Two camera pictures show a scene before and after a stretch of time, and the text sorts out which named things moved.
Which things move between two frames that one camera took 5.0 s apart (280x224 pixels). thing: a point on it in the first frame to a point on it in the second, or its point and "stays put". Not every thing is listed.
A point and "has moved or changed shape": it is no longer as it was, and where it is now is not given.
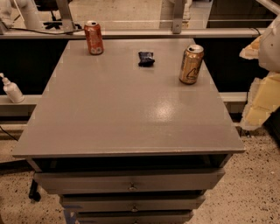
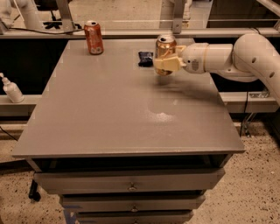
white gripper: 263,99 to 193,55
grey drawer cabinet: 122,140 stays put
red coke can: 94,38 stays put
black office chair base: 57,23 stays put
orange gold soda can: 191,64 has moved or changed shape
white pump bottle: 13,92 stays put
